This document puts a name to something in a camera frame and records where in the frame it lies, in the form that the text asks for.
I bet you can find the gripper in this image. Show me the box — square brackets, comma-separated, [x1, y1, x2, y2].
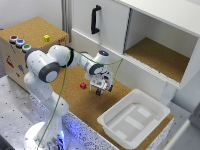
[89, 69, 114, 92]

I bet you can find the pink block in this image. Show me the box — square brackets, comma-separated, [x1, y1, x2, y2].
[79, 82, 88, 90]

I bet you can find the yellow block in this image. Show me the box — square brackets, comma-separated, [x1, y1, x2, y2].
[43, 34, 51, 43]

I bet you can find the white plastic box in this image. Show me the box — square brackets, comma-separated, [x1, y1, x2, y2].
[96, 88, 171, 149]

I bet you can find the white sliding door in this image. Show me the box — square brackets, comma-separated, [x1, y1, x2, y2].
[71, 0, 131, 54]

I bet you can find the white cabinet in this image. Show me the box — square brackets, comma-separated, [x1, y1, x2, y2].
[68, 0, 200, 107]

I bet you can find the green button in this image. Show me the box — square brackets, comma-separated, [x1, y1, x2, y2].
[21, 43, 33, 54]

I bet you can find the blue button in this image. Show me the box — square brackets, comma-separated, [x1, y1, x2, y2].
[15, 38, 26, 49]

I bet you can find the red button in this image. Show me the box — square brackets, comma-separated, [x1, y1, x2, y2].
[9, 34, 19, 44]

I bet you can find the green cable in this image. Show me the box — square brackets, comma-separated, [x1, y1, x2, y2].
[35, 48, 125, 150]

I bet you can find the black door handle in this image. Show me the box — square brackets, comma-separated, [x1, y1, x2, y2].
[90, 4, 102, 35]

